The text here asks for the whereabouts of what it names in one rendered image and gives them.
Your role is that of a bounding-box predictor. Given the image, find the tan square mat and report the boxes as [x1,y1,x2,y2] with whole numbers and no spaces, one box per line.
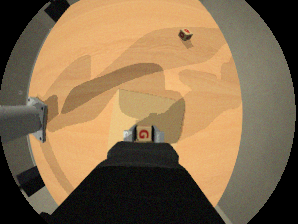
[107,89,185,152]

